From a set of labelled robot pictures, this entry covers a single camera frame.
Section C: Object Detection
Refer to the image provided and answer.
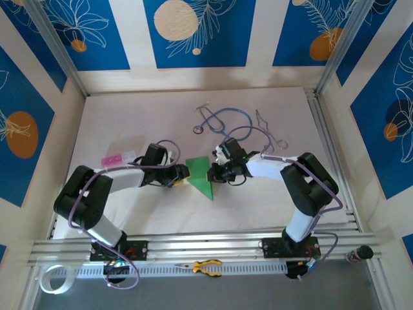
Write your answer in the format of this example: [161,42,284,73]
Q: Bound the green paper sheet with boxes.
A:
[185,156,216,202]

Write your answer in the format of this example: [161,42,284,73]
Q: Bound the blue stethoscope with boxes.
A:
[192,102,254,142]

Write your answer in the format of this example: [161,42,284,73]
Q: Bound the yellow black pliers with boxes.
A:
[174,259,223,278]

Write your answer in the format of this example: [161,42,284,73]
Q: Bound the clear tape roll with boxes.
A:
[40,264,74,295]

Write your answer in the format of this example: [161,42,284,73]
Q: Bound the bent silver wire tool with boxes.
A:
[256,109,289,153]

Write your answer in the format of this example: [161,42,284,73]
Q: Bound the aluminium rail frame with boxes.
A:
[27,225,385,269]

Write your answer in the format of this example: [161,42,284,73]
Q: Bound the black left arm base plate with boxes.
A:
[89,239,149,262]

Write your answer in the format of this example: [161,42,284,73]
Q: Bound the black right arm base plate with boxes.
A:
[261,237,321,259]

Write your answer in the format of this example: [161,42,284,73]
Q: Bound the white slotted cable duct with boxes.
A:
[51,260,288,278]

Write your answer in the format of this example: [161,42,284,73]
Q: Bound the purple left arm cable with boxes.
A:
[69,139,181,289]

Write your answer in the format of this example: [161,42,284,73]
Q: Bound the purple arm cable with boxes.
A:
[225,125,343,281]
[69,139,181,289]

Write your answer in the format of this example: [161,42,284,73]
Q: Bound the aluminium side rail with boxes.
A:
[305,88,361,232]

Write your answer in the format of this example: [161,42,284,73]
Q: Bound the black controller board with wires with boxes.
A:
[286,258,320,280]
[103,260,132,278]

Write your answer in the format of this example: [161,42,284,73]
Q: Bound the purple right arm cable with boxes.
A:
[225,125,343,281]

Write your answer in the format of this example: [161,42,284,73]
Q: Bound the aluminium corner post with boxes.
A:
[316,0,372,94]
[22,0,90,98]

